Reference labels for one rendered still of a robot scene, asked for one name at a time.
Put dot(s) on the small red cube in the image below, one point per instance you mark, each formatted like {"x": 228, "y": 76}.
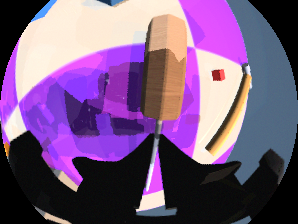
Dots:
{"x": 219, "y": 75}

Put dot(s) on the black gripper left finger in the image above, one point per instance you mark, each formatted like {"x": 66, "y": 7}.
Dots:
{"x": 128, "y": 174}

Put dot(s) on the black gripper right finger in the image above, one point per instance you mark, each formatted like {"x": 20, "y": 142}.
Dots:
{"x": 182, "y": 175}

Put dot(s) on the blue flat strip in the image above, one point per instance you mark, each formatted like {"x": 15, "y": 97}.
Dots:
{"x": 44, "y": 10}

